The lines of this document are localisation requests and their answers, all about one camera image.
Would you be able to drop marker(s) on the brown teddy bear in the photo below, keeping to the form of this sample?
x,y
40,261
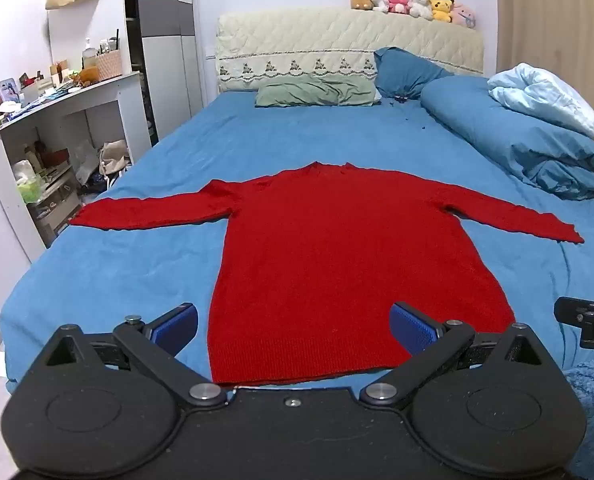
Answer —
x,y
84,76

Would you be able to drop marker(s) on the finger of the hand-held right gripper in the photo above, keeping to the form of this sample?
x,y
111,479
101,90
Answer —
x,y
569,309

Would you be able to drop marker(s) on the clear plastic drawer unit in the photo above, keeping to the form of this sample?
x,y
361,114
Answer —
x,y
57,205

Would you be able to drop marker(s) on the cream quilted headboard cover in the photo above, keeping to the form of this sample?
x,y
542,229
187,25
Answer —
x,y
327,40

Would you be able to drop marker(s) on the green pillow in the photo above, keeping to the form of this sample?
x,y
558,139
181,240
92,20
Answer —
x,y
312,92

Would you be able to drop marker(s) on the blue duvet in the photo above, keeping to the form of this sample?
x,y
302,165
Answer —
x,y
507,130

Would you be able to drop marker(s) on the light blue blanket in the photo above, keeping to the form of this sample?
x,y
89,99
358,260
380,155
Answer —
x,y
542,95

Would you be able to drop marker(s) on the clear pump bottle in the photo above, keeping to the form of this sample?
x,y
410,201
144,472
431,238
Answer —
x,y
89,55

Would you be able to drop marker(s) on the red knit sweater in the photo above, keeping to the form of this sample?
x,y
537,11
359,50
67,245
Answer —
x,y
342,270

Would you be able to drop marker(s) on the woven basket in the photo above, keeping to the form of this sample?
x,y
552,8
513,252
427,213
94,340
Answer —
x,y
109,65

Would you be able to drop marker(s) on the blue pillow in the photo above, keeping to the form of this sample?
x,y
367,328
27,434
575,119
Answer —
x,y
407,75

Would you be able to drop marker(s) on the beige bag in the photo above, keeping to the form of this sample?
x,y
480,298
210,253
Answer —
x,y
114,157

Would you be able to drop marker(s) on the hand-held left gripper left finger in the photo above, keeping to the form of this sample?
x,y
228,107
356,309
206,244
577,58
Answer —
x,y
177,326

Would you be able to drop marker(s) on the white desk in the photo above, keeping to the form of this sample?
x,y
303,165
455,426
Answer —
x,y
122,100

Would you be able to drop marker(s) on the white bear plush toy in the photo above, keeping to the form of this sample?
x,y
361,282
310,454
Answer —
x,y
420,5

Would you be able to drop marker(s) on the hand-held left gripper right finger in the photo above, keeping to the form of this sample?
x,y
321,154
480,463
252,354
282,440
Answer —
x,y
411,326

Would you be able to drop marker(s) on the pale pink plush toy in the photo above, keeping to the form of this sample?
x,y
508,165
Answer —
x,y
463,15

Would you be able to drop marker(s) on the white and grey wardrobe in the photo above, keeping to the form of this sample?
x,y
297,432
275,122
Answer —
x,y
167,50

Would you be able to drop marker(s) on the yellow plush toy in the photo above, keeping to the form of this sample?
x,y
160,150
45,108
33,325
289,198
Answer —
x,y
442,9

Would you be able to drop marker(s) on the bed with blue sheet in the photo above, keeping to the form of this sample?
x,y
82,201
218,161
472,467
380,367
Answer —
x,y
142,270

